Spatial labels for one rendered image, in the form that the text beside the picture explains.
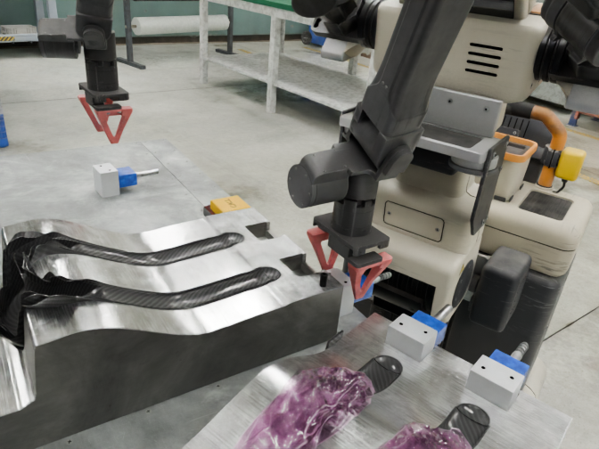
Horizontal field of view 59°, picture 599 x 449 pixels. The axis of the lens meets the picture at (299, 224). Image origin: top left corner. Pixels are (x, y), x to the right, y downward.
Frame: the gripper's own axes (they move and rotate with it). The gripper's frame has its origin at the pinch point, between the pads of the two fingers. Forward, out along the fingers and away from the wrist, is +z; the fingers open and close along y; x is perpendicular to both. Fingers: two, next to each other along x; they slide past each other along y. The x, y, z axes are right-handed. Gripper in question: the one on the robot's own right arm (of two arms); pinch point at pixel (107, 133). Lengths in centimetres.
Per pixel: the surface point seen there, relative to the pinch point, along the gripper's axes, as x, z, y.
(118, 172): 0.7, 7.5, 2.6
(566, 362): 147, 92, 49
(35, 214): -16.0, 12.6, 4.2
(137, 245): -8.9, 3.7, 37.8
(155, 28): 210, 58, -474
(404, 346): 11, 6, 72
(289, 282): 4, 3, 57
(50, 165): -7.4, 12.8, -19.2
